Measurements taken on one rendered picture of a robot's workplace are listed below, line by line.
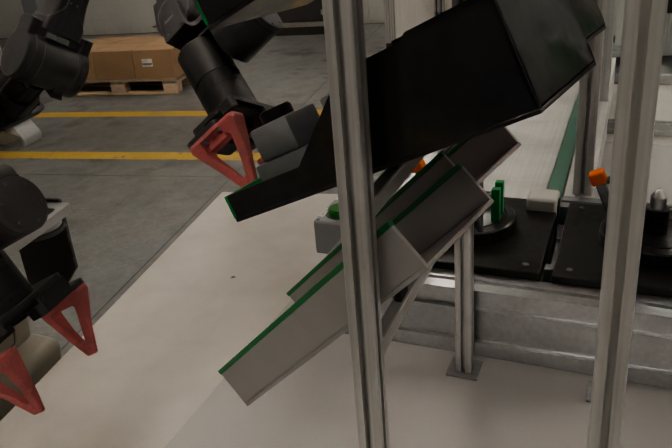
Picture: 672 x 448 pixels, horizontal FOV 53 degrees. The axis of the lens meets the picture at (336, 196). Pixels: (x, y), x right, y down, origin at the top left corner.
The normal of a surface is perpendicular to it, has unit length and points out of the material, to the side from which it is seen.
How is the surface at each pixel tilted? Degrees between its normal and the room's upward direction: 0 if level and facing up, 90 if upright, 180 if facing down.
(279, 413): 0
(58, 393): 0
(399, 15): 90
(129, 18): 90
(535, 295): 0
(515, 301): 90
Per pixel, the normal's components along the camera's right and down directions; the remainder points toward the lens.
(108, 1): -0.23, 0.40
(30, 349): 0.06, -0.91
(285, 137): -0.54, 0.37
